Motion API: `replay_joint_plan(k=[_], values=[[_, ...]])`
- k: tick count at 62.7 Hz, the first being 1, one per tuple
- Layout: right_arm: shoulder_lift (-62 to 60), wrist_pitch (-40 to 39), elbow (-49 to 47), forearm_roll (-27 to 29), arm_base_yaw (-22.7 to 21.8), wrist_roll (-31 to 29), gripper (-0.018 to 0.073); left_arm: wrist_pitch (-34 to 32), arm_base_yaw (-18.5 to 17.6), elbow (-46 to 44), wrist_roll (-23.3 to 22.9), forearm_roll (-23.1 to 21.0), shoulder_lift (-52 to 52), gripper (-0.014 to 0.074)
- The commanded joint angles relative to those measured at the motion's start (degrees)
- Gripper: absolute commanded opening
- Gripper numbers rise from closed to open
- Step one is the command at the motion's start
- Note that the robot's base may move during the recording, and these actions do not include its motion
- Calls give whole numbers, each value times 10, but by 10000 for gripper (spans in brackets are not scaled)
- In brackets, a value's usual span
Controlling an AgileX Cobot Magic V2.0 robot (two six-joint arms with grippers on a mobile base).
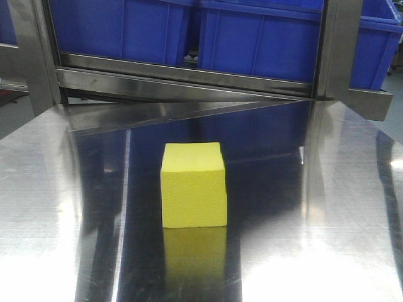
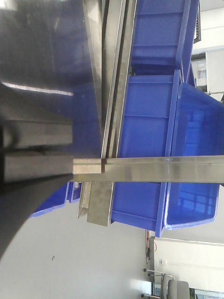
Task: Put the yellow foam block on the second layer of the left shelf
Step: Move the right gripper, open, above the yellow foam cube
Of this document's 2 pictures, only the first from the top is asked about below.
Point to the yellow foam block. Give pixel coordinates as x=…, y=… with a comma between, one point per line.
x=193, y=186

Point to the blue plastic bin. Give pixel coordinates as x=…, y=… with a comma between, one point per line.
x=259, y=38
x=144, y=31
x=378, y=38

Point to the blue plastic bin right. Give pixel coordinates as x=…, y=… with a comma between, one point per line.
x=378, y=38

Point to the blue plastic bin left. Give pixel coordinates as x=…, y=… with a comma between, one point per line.
x=144, y=31

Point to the blue plastic bin middle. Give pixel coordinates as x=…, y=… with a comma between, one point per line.
x=259, y=38

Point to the stainless steel shelf rack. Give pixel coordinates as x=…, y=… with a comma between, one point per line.
x=148, y=94

